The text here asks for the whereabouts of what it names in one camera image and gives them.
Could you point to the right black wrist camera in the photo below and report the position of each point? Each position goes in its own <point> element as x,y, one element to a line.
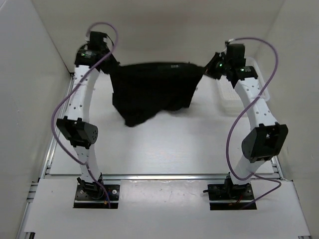
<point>235,55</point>

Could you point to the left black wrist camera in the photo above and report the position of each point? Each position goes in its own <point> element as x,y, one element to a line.
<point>97,41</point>

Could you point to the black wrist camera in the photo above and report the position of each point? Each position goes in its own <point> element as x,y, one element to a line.
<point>235,55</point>
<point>97,41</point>

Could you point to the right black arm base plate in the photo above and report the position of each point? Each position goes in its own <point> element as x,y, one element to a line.
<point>230,197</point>

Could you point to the black shorts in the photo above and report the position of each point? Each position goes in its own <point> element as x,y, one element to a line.
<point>140,91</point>

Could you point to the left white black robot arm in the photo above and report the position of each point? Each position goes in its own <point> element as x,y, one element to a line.
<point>75,125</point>

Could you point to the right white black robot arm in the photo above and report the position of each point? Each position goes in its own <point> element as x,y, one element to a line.
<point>266,136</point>

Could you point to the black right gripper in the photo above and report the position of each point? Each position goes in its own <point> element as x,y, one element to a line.
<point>209,69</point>

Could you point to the silver aluminium table rail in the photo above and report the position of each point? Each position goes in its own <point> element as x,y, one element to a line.
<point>189,143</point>

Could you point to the white perforated plastic basket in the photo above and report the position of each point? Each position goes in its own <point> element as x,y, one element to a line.
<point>230,101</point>

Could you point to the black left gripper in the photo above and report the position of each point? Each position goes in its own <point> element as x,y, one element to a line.
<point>111,68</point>

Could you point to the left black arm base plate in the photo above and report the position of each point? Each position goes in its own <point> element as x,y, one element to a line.
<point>97,200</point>

